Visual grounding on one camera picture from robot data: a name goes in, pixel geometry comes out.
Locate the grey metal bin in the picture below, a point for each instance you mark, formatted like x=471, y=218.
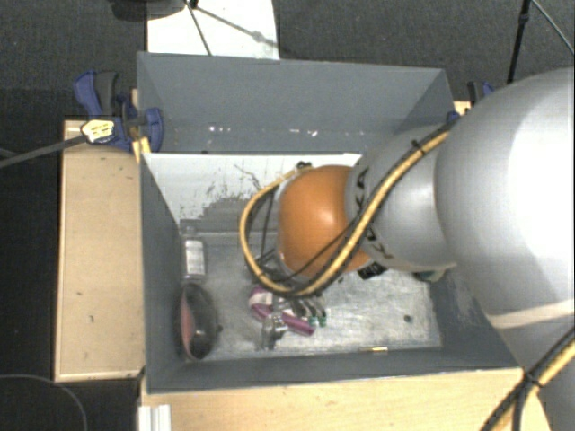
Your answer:
x=278, y=101

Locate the clear glass jar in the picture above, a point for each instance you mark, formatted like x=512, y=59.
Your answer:
x=195, y=256

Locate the pale wood board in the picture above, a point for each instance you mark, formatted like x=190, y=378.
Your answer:
x=101, y=263

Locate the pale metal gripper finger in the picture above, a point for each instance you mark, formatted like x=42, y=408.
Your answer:
x=268, y=336
x=279, y=321

